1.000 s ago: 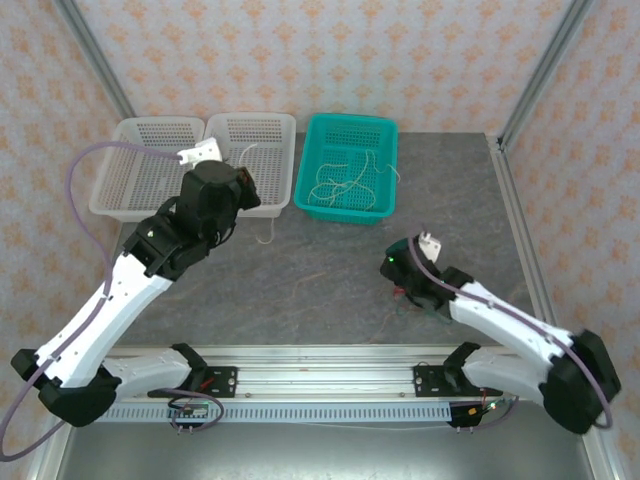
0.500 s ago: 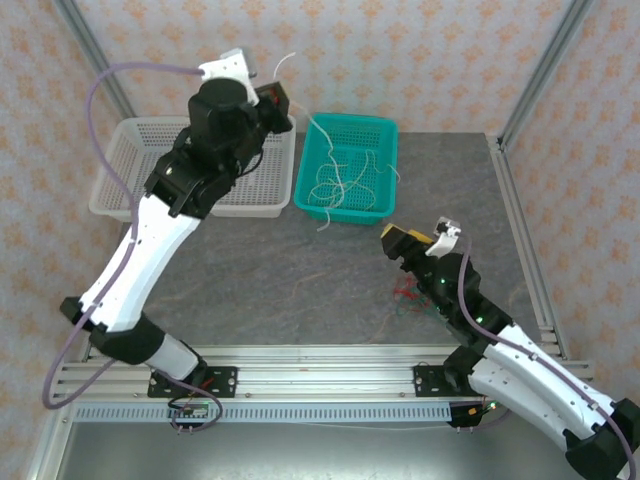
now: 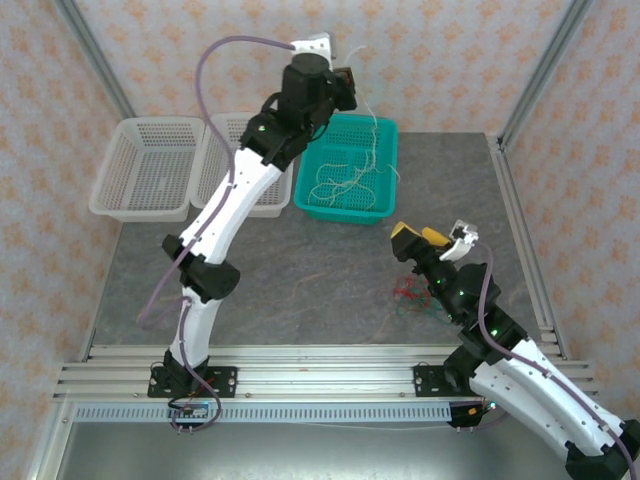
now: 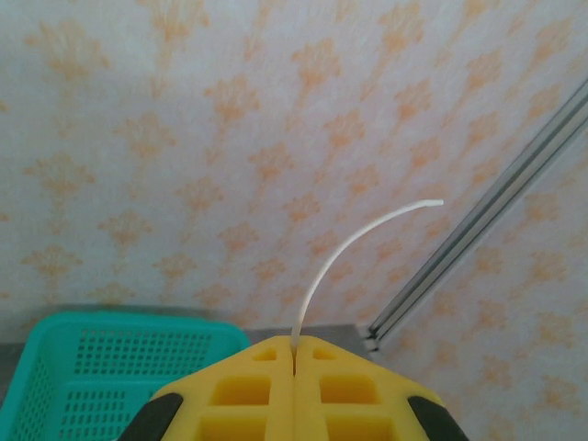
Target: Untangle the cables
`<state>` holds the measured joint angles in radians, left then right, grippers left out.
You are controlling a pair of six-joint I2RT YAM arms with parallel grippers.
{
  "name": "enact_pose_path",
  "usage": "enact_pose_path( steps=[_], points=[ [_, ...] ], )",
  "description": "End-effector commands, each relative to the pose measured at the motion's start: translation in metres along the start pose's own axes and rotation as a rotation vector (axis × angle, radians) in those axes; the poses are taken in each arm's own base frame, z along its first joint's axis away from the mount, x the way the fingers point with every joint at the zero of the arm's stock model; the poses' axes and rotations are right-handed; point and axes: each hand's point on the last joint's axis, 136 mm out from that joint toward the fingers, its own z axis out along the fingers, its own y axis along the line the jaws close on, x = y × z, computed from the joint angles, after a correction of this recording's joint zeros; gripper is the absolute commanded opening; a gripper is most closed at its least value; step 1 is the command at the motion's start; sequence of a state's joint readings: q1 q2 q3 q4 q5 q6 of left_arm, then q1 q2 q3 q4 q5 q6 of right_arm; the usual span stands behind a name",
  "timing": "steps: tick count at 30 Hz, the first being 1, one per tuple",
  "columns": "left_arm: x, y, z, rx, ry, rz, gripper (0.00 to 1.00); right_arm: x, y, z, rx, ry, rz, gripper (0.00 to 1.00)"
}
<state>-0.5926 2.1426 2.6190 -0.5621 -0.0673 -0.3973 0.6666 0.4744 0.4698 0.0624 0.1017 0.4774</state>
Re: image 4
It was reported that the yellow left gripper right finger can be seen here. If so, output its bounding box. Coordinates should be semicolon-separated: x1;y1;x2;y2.
293;334;470;441

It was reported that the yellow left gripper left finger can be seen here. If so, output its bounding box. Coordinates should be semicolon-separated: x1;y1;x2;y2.
118;334;296;441

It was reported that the thin white cable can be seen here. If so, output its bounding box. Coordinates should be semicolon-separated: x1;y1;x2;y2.
290;198;446;364

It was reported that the teal perforated plastic basket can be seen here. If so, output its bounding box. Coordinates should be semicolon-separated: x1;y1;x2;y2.
0;311;253;441

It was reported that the aluminium frame post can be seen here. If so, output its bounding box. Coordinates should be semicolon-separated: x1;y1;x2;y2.
366;76;588;354

